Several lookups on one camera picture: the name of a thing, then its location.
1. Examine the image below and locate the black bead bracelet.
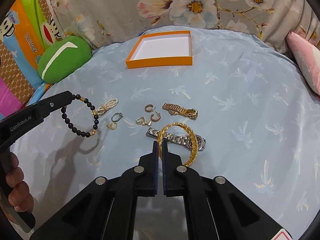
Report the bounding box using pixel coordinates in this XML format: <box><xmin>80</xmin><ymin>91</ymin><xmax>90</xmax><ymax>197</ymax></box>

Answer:
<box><xmin>60</xmin><ymin>94</ymin><xmax>100</xmax><ymax>138</ymax></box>

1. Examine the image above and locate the small gold hoop earring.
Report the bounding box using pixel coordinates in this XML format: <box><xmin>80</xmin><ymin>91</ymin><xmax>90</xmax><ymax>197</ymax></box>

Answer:
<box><xmin>106</xmin><ymin>122</ymin><xmax>118</xmax><ymax>130</ymax></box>

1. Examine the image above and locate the gold chain bangle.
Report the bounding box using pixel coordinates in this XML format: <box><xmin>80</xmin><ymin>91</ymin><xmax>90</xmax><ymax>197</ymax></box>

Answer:
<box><xmin>157</xmin><ymin>122</ymin><xmax>198</xmax><ymax>167</ymax></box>

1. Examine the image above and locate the silver wrist watch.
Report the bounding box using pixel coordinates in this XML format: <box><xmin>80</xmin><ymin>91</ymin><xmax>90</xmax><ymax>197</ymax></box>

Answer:
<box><xmin>146</xmin><ymin>127</ymin><xmax>206</xmax><ymax>151</ymax></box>

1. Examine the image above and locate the gold pearl earring pair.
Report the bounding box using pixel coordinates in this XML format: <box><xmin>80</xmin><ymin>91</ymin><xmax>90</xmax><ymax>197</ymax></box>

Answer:
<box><xmin>136</xmin><ymin>117</ymin><xmax>152</xmax><ymax>126</ymax></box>

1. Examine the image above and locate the person's left hand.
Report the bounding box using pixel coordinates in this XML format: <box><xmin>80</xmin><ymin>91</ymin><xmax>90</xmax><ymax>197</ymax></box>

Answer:
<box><xmin>5</xmin><ymin>152</ymin><xmax>34</xmax><ymax>213</ymax></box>

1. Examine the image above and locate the green plush pillow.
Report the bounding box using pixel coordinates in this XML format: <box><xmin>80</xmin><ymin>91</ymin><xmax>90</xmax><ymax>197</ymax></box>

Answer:
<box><xmin>37</xmin><ymin>36</ymin><xmax>92</xmax><ymax>84</ymax></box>

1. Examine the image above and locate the colourful monkey cartoon blanket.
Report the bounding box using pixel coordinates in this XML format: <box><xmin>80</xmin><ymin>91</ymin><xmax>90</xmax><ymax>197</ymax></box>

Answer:
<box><xmin>1</xmin><ymin>0</ymin><xmax>61</xmax><ymax>119</ymax></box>

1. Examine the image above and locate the grey floral blanket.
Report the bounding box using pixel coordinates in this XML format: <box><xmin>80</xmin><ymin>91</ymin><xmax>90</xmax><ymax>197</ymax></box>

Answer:
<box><xmin>46</xmin><ymin>0</ymin><xmax>319</xmax><ymax>53</ymax></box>

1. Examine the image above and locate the light blue palm bedsheet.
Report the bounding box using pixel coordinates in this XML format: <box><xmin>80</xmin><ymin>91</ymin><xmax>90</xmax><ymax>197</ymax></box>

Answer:
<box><xmin>12</xmin><ymin>29</ymin><xmax>319</xmax><ymax>239</ymax></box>

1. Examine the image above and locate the orange cardboard box tray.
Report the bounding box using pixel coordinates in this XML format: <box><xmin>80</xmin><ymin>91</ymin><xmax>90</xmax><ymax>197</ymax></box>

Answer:
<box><xmin>125</xmin><ymin>30</ymin><xmax>193</xmax><ymax>69</ymax></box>

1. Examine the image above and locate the pink white pillow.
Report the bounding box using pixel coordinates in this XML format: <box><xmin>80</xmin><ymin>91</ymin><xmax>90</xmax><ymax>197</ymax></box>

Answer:
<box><xmin>286</xmin><ymin>32</ymin><xmax>320</xmax><ymax>95</ymax></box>

